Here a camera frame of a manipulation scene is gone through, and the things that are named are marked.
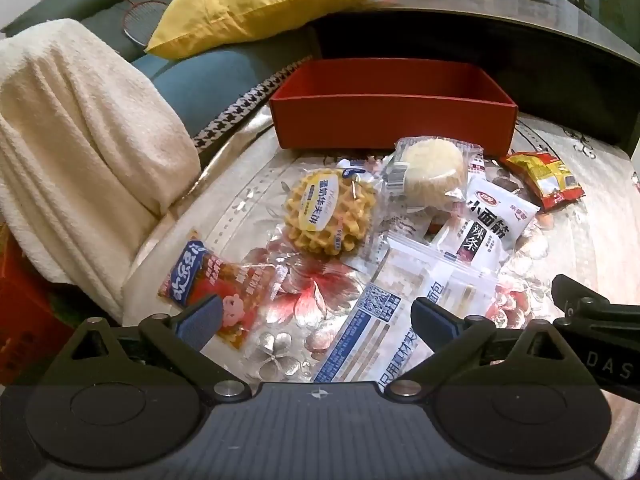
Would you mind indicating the waffle packet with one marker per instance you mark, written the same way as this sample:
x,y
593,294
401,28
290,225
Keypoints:
x,y
325,210

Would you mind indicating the red blue snack packet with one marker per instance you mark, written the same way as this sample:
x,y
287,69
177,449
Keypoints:
x,y
220,280

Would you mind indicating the red yellow snack packet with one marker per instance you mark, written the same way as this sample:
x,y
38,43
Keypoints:
x,y
545,180

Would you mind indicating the red cardboard box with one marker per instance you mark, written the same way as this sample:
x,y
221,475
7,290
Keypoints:
x,y
390,120

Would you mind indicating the grey coffee table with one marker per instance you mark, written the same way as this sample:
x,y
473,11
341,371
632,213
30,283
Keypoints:
x,y
450,40

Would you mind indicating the clear bread packet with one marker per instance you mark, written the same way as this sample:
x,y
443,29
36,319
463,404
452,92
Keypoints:
x,y
400,285

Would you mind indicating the yellow pillow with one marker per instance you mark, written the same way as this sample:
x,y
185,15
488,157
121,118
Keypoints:
x,y
260,10

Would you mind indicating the houndstooth cloth trim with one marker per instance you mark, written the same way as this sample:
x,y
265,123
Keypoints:
x,y
235,110

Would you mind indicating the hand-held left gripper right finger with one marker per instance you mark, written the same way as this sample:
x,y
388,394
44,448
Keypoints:
x,y
431,318

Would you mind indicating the teal cushion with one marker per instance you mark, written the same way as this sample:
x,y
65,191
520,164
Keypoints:
x,y
215,80

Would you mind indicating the cream fleece towel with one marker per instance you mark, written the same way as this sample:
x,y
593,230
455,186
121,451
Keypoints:
x,y
75,135

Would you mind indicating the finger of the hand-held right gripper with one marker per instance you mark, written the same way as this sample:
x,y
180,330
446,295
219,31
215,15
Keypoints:
x,y
590,305

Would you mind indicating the round pastry packet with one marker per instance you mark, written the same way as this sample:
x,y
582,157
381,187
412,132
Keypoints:
x,y
435,170

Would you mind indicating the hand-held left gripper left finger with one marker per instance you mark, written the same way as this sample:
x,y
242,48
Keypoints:
x,y
202,321

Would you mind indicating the white spicy strip packet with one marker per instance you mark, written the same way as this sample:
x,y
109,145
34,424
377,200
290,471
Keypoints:
x,y
485,230

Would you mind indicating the red plastic crate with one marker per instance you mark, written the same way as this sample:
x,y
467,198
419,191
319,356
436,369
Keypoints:
x,y
25,320

